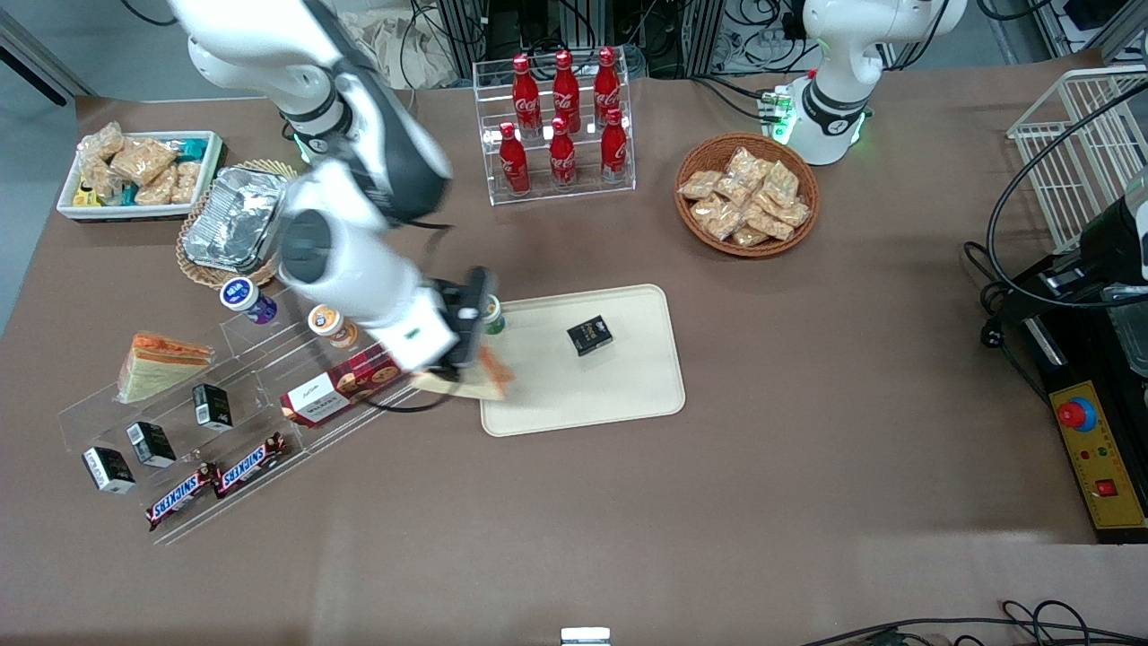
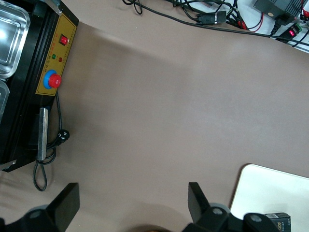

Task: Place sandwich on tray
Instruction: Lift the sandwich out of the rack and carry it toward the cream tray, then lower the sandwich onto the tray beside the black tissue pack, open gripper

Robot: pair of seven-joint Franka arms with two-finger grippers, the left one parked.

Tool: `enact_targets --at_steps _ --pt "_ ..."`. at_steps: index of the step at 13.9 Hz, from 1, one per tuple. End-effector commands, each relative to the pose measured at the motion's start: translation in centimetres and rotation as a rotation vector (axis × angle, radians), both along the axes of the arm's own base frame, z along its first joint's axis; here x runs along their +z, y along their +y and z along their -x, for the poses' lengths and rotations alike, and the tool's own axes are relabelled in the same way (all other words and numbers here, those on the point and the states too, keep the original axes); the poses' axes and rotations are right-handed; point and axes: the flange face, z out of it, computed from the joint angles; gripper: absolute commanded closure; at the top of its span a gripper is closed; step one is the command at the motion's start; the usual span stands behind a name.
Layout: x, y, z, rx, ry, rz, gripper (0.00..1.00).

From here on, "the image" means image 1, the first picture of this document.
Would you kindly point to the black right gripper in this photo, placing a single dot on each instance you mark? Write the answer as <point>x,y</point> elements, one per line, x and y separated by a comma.
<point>465,328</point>

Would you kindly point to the triangle sandwich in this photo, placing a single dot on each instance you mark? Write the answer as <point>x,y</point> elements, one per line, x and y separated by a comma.
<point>475,386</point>
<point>161,368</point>

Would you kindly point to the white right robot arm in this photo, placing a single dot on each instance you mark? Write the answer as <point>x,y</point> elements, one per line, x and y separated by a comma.
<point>359,269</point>

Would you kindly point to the cream plastic serving tray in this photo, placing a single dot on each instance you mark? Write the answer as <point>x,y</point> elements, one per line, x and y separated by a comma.
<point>610,395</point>

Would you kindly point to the flat wicker tray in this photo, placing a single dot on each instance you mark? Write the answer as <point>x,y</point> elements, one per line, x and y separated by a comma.
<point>193,269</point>

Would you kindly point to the black tray sealing machine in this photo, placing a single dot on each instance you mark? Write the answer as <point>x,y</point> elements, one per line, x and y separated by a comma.
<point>1076,359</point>

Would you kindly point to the shiny metal food tray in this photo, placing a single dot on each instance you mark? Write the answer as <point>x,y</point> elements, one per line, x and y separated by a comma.
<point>1130,332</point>

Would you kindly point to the green yogurt cup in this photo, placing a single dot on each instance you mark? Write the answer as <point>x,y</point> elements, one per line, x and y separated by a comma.
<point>494,316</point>

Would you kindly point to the small black box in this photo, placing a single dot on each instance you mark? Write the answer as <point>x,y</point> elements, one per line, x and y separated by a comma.
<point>590,336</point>
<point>151,444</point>
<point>108,469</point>
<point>213,406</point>

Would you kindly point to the red shortbread box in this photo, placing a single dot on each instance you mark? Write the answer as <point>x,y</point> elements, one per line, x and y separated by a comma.
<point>336,388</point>

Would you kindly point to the orange yogurt cup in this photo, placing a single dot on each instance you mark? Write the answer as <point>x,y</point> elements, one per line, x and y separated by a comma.
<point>330,325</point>

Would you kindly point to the clear acrylic bottle rack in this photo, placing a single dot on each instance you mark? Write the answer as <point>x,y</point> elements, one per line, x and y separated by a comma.
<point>574,193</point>

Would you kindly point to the red Coca-Cola bottle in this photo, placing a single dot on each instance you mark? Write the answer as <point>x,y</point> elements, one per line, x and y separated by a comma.
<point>566,90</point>
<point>607,85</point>
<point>614,152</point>
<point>514,166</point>
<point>562,160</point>
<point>526,94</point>

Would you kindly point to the clear acrylic display rack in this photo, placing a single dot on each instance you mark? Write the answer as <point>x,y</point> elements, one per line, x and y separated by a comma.
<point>269,377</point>

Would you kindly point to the purple yogurt cup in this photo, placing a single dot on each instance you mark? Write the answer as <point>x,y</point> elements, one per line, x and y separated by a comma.
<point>247,301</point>

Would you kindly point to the Snickers chocolate bar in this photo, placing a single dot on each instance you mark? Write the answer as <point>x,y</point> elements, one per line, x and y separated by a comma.
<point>182,496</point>
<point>250,465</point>

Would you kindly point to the round wicker basket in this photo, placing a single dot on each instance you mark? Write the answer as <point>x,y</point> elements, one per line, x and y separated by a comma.
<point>691,229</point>

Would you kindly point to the stacked foil containers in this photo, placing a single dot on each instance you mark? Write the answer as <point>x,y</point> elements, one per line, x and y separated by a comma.
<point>235,218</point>

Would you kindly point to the clear bag of snacks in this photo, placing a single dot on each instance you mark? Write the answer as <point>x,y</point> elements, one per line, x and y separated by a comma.
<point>700,185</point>
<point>142,160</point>
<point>158,187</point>
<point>781,182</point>
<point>187,182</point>
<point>103,142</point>
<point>737,191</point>
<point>100,179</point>
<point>743,163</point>
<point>716,218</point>
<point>794,213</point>
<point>769,222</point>
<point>750,237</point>

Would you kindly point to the small white device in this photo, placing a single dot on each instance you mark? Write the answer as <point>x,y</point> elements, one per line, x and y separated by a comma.
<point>586,636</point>

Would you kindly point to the crumpled brown paper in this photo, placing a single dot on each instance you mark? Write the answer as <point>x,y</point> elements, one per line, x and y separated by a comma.
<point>386,45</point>

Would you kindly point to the black equipment rack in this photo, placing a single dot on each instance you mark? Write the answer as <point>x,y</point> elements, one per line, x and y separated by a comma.
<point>538,27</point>

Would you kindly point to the teal snack pack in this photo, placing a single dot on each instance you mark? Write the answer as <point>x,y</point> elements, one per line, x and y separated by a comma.
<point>191,148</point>

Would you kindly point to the power strip with green lights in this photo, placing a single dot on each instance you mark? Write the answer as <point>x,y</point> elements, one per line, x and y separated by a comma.
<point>777,112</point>

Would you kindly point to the yellow snack pack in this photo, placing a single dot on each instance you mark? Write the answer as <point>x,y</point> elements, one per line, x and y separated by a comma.
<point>85,196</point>

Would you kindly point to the white plastic bin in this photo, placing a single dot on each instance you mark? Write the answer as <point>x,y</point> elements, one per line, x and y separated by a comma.
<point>67,208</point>

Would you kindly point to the red emergency stop button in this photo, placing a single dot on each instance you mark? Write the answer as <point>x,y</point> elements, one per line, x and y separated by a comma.
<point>1074,414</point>

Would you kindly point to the yellow control panel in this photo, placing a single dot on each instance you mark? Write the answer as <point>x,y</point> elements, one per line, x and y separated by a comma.
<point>1108,449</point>

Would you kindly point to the red rocker switch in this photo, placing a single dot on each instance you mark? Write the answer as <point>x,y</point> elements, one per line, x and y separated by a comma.
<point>1106,489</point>

